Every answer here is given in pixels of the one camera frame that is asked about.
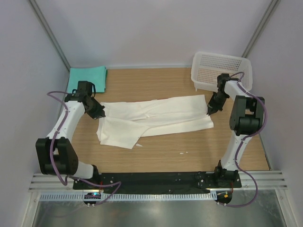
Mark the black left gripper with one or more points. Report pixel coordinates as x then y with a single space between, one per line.
99 112

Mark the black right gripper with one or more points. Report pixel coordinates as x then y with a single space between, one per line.
212 107

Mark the white printed t-shirt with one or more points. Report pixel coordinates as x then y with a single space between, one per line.
126 122

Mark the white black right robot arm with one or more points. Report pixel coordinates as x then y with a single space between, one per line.
247 119

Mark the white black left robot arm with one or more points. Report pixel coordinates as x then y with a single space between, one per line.
56 155

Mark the folded teal t-shirt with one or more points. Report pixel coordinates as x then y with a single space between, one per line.
96 75

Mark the white perforated plastic basket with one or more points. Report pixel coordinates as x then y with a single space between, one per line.
206 67

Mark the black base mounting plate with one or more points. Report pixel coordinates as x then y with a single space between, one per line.
165 181

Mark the right base electronics board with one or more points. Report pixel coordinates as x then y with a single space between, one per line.
223 197

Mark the base electronics board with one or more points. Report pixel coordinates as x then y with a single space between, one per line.
223 197
91 198

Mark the left base electronics board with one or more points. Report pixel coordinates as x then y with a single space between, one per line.
91 198

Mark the aluminium frame rail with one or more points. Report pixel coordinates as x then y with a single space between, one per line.
266 180

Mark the white slotted cable duct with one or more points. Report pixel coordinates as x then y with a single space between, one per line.
79 196

